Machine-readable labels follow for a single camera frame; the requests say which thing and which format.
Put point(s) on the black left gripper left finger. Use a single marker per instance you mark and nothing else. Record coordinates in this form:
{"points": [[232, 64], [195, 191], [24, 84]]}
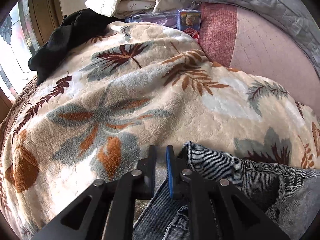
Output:
{"points": [[105, 210]]}

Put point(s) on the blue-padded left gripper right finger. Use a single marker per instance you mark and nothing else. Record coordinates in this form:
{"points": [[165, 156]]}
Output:
{"points": [[217, 210]]}

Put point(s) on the grey-blue denim pants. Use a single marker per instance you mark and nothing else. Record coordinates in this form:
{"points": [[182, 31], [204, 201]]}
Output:
{"points": [[289, 196]]}

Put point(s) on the cream leaf-pattern fleece blanket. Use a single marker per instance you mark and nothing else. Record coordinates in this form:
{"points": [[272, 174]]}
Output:
{"points": [[142, 84]]}

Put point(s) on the pink bed sheet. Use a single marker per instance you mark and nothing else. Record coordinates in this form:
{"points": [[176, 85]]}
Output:
{"points": [[240, 39]]}

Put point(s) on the black garment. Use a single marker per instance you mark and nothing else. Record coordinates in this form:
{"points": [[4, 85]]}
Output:
{"points": [[74, 30]]}

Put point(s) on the blue card box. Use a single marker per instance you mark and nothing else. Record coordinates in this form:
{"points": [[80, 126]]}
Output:
{"points": [[189, 22]]}

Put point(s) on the window with frame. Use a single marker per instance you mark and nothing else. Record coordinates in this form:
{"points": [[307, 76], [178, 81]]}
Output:
{"points": [[27, 27]]}

